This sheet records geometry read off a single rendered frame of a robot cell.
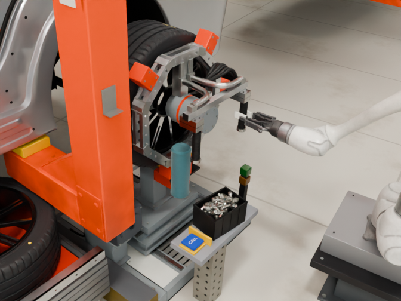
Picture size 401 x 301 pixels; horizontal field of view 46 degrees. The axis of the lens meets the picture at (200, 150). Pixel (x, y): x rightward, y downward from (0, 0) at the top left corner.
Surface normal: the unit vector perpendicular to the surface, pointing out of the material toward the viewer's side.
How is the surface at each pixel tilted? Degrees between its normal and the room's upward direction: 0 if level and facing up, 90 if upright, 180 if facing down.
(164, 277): 0
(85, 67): 90
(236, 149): 0
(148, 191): 90
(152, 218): 0
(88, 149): 90
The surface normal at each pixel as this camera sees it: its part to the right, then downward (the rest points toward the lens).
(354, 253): -0.51, 0.46
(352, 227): 0.05, -0.83
